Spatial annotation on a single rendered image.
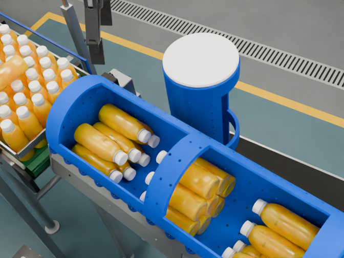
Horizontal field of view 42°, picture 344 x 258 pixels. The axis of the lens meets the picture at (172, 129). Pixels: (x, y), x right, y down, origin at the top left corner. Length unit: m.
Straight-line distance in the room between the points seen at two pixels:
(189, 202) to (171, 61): 0.64
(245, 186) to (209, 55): 0.55
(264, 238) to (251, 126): 1.61
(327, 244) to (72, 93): 0.80
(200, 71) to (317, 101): 1.41
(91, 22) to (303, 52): 2.39
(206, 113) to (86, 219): 1.13
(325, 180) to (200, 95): 1.03
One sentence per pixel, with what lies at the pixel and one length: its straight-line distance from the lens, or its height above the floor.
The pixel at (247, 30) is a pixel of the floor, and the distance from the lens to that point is 3.33.
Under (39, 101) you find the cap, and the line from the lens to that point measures 1.59.
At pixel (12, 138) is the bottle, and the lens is 1.58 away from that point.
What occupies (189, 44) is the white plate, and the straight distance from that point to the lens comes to 1.70.
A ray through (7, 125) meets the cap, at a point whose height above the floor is 1.08.
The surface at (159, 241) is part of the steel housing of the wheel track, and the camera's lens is 1.42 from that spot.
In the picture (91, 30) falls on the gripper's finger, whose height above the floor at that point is 1.61.
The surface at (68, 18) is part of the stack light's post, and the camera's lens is 1.92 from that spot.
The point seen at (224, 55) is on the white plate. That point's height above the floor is 1.04.
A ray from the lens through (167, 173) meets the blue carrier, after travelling 1.13.
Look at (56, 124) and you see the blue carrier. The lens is 1.35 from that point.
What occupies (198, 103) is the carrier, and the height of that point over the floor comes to 0.95.
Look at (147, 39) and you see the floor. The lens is 3.35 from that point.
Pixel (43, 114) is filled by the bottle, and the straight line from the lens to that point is 1.62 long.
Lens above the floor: 2.17
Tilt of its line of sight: 52 degrees down
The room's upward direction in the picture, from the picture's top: 11 degrees counter-clockwise
